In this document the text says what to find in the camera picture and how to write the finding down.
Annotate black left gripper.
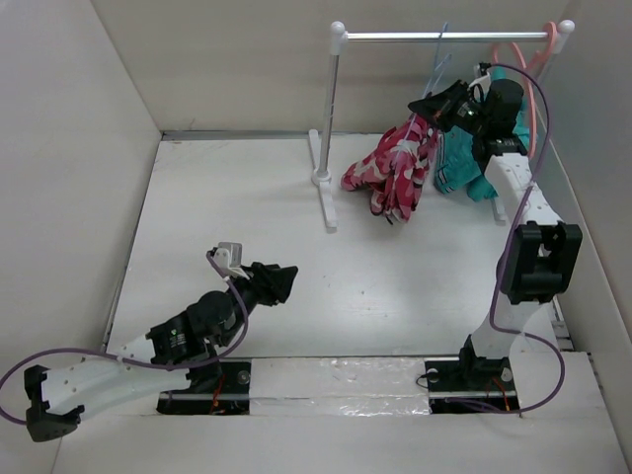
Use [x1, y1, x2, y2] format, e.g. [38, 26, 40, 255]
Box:
[218, 262, 296, 347]

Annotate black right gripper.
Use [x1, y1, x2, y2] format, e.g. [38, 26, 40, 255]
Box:
[408, 79, 490, 136]

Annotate blue wire hanger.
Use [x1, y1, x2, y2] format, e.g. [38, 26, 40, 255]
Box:
[395, 21, 452, 164]

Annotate pink camouflage trousers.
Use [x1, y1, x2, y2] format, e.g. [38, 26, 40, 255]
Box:
[340, 114, 439, 223]

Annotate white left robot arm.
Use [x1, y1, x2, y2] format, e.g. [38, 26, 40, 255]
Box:
[24, 262, 298, 442]

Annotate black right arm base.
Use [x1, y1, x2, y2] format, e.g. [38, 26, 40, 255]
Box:
[416, 357, 519, 415]

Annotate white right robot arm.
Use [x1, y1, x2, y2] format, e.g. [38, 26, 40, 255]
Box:
[409, 79, 583, 389]

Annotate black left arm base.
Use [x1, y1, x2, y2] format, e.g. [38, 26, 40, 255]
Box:
[156, 359, 252, 416]

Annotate pink plastic hanger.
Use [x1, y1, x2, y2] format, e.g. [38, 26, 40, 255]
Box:
[507, 22, 575, 159]

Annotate teal garment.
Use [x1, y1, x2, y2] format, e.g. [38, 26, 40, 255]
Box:
[434, 79, 537, 201]

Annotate white clothes rack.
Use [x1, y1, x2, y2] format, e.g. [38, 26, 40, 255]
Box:
[308, 14, 575, 232]

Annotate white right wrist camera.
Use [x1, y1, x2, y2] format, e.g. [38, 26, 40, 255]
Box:
[469, 63, 492, 94]

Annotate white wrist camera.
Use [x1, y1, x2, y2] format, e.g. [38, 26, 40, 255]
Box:
[469, 63, 492, 94]
[206, 242, 247, 277]

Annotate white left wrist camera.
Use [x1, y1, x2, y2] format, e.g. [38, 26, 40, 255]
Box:
[206, 242, 247, 277]

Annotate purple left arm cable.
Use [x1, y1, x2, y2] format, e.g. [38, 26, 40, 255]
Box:
[0, 251, 249, 427]

